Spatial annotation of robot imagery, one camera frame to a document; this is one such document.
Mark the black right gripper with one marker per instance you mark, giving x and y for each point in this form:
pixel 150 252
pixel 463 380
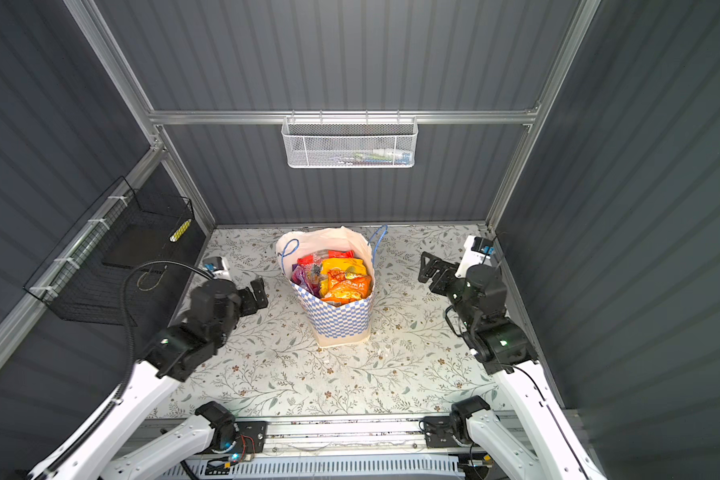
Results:
pixel 447 272

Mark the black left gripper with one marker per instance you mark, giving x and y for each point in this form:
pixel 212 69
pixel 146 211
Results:
pixel 251 306

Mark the dark purple candy bar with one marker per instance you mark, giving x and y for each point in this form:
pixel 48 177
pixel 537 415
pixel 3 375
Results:
pixel 308 278

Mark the red fruit gummy bag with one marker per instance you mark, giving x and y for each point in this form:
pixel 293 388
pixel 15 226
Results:
pixel 319 256

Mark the white blue checkered paper bag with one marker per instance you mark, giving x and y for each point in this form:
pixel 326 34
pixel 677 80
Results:
pixel 332 325

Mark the orange chips bag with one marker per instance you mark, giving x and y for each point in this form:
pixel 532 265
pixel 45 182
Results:
pixel 341 289

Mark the yellow gummy bag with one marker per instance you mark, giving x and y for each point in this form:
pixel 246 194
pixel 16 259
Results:
pixel 351 265

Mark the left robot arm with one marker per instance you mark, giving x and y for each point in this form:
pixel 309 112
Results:
pixel 92 451

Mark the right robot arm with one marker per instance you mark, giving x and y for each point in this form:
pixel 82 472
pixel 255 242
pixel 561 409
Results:
pixel 477 314

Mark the yellow green marker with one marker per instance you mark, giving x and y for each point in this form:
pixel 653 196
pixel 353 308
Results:
pixel 180 231

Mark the white vented cover strip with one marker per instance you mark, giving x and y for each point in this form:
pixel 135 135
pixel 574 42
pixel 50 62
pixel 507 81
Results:
pixel 403 466

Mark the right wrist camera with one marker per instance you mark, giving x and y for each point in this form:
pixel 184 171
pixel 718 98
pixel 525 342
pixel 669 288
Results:
pixel 477 250

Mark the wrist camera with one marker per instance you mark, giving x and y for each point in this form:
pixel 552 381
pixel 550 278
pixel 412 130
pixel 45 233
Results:
pixel 477 250
pixel 217 266

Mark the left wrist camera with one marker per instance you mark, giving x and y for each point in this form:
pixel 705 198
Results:
pixel 217 266

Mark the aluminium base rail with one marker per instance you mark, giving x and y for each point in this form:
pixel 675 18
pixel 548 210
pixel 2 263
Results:
pixel 352 434

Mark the black wire basket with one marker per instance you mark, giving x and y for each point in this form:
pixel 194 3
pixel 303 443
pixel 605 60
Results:
pixel 124 255

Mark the white wire mesh basket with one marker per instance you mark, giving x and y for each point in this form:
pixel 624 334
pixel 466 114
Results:
pixel 350 145

